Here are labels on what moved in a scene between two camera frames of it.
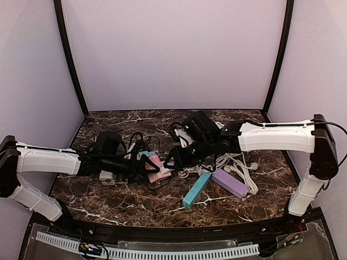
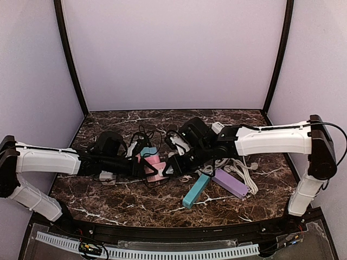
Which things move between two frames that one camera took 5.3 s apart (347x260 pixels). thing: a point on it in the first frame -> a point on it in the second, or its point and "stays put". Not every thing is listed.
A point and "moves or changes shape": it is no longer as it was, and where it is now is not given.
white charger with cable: [164, 170] moves or changes shape
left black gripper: [134, 166] stays put
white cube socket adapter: [104, 175] stays put
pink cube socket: [156, 176] stays put
